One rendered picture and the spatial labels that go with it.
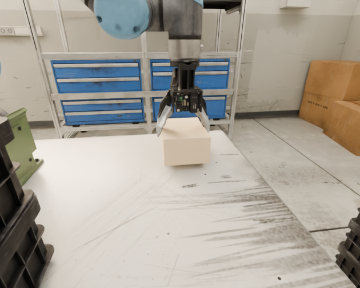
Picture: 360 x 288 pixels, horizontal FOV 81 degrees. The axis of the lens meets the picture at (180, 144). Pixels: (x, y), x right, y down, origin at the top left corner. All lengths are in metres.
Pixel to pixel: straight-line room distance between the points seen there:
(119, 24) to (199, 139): 0.31
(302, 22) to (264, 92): 0.94
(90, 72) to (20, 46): 1.26
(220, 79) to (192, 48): 1.60
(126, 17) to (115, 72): 1.64
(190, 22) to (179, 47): 0.05
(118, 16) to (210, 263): 0.39
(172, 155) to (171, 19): 0.30
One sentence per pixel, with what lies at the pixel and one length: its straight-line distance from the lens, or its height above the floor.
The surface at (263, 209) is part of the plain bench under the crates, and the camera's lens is 0.49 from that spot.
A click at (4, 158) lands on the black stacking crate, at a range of 0.32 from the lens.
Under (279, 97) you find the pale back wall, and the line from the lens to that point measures 3.43.
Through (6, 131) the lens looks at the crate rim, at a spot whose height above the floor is 0.92.
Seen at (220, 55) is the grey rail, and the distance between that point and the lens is 2.05.
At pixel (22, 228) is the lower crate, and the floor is 0.81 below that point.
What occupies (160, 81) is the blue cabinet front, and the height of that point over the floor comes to 0.69.
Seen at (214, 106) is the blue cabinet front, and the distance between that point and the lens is 2.13.
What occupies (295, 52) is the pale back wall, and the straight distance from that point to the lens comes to 3.42.
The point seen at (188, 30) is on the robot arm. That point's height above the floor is 1.03.
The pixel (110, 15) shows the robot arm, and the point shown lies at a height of 1.04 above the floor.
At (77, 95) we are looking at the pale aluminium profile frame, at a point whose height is 0.60.
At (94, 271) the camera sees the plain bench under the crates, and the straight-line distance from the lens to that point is 0.39.
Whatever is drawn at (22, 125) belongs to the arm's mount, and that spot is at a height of 0.82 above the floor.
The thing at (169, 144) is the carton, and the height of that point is 0.78.
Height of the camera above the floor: 1.01
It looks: 26 degrees down
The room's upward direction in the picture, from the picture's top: straight up
